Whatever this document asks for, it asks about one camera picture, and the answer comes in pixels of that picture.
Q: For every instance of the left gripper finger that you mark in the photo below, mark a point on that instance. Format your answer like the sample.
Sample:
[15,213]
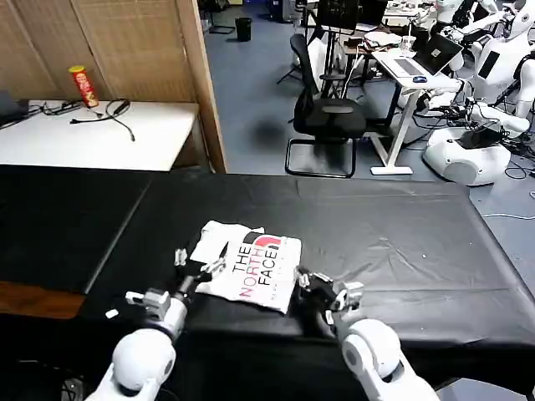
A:
[213,267]
[180,257]

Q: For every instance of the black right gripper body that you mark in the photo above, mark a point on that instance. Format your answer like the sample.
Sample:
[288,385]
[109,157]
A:
[322,292]

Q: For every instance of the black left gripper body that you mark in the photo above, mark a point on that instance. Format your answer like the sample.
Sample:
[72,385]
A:
[188,286]

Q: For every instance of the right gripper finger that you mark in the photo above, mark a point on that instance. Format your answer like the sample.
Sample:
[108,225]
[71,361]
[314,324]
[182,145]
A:
[302,277]
[322,276]

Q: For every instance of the white printed t-shirt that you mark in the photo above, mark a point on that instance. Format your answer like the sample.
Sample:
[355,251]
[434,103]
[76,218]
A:
[259,271]

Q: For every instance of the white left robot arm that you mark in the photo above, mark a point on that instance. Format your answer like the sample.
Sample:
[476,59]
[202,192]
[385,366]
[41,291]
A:
[142,355]

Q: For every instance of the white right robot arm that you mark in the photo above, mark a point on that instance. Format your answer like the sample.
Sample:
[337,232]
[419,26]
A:
[372,346]

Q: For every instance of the black table cloth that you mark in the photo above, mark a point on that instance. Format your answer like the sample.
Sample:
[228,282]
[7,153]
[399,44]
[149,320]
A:
[418,234]

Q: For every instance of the white side table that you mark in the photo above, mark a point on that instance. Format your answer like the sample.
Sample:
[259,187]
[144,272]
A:
[104,142]

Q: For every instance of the brown wooden table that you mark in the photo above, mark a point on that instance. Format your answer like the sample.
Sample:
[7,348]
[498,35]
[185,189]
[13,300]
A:
[37,297]

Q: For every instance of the black office chair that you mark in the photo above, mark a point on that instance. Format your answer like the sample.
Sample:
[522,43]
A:
[330,117]

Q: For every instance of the white humanoid robot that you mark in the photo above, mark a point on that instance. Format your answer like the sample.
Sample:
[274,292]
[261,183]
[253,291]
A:
[464,158]

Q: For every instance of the red snack can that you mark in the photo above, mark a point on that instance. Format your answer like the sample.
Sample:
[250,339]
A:
[83,87]

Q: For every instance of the wooden folding screen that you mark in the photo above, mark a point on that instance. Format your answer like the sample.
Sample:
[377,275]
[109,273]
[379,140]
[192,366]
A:
[138,50]

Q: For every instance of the blue computer mouse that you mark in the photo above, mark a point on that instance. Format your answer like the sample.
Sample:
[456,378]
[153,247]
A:
[419,78]

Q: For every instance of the white standing desk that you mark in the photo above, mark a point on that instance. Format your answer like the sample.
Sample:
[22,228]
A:
[436,83]

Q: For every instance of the dark grey laptop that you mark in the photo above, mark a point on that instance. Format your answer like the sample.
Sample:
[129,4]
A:
[9,106]

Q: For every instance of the black waste bin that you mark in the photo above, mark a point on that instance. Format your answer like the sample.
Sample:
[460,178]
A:
[243,29]

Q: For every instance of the stack of papers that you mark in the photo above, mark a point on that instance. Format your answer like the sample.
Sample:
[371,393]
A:
[381,39]

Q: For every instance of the clear cup with straw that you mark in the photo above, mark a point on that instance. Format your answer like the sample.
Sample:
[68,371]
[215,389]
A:
[407,44]

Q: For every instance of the open silver laptop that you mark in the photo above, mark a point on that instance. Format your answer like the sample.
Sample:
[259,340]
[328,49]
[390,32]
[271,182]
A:
[436,51]

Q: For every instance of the black computer monitor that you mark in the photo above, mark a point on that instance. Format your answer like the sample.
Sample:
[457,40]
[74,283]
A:
[337,14]
[372,11]

